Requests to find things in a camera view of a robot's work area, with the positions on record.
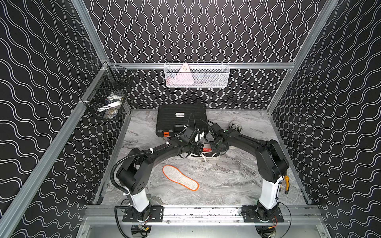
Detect black wire basket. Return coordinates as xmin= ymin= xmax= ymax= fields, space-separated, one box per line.
xmin=84 ymin=65 xmax=137 ymax=121

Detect yellow handled pliers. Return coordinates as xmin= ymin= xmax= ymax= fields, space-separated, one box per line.
xmin=283 ymin=176 xmax=290 ymax=194

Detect white wire basket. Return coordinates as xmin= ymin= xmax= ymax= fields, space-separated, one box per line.
xmin=163 ymin=61 xmax=231 ymax=88

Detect white items in black basket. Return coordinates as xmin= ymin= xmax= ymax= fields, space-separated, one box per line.
xmin=96 ymin=92 xmax=125 ymax=119

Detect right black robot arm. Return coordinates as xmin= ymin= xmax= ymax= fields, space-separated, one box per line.
xmin=202 ymin=120 xmax=290 ymax=221

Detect white insole orange edge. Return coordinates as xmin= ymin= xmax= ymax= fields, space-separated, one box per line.
xmin=162 ymin=165 xmax=199 ymax=191

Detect pink triangular card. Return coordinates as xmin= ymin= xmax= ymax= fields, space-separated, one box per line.
xmin=174 ymin=62 xmax=194 ymax=85

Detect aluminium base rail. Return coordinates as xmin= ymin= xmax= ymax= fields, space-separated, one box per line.
xmin=84 ymin=205 xmax=323 ymax=226

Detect red patterned insole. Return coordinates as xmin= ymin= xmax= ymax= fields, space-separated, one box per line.
xmin=202 ymin=144 xmax=217 ymax=153

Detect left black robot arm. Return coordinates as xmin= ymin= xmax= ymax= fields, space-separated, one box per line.
xmin=110 ymin=126 xmax=203 ymax=221

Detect black white sneaker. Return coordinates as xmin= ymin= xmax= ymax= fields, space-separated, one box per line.
xmin=229 ymin=120 xmax=243 ymax=133
xmin=189 ymin=151 xmax=227 ymax=162

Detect black plastic tool case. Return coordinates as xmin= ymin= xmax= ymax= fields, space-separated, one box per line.
xmin=155 ymin=104 xmax=207 ymax=137

